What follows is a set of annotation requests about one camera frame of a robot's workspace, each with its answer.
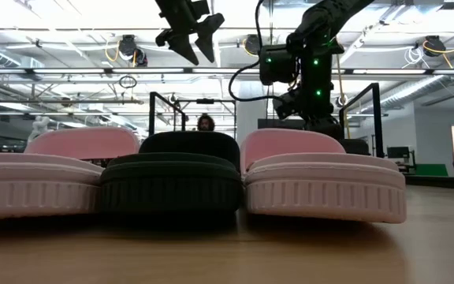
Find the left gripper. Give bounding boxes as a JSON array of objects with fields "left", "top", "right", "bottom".
[{"left": 154, "top": 0, "right": 226, "bottom": 66}]

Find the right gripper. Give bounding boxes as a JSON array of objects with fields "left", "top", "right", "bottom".
[{"left": 273, "top": 86, "right": 345, "bottom": 140}]

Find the pink slide sandal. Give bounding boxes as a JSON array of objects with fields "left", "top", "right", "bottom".
[
  {"left": 0, "top": 125, "right": 141, "bottom": 222},
  {"left": 239, "top": 128, "right": 407, "bottom": 225}
]

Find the black perforated computer box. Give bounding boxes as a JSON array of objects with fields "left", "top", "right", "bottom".
[{"left": 257, "top": 118, "right": 282, "bottom": 131}]

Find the person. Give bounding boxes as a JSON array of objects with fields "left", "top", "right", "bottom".
[{"left": 196, "top": 113, "right": 217, "bottom": 133}]

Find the black background monitor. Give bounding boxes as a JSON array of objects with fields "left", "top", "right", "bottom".
[{"left": 386, "top": 146, "right": 411, "bottom": 161}]

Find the green panel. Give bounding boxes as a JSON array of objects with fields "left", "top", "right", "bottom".
[{"left": 415, "top": 163, "right": 449, "bottom": 178}]

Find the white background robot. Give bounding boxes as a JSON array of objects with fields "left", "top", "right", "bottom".
[{"left": 27, "top": 115, "right": 53, "bottom": 144}]

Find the yellow cable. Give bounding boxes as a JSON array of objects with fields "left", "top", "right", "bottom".
[{"left": 335, "top": 53, "right": 352, "bottom": 140}]

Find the wooden shelf black metal frame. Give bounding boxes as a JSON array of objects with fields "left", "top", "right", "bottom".
[{"left": 148, "top": 81, "right": 385, "bottom": 159}]

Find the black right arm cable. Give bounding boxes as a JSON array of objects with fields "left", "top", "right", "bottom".
[{"left": 228, "top": 0, "right": 284, "bottom": 103}]

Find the black aluminium table frame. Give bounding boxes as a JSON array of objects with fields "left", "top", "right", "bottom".
[{"left": 404, "top": 174, "right": 454, "bottom": 192}]

